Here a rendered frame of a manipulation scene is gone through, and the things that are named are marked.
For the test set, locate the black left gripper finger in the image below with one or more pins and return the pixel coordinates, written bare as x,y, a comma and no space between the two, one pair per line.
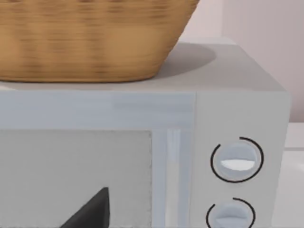
95,209

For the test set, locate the pale microwave door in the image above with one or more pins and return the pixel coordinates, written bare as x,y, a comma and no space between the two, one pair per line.
95,142

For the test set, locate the pale round microwave knob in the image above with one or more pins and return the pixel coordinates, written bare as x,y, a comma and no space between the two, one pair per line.
228,217
237,159

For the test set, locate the woven wicker basket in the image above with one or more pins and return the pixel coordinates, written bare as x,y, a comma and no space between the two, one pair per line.
83,40

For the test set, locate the pale microwave oven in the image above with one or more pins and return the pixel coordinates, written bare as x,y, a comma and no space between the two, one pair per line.
237,107

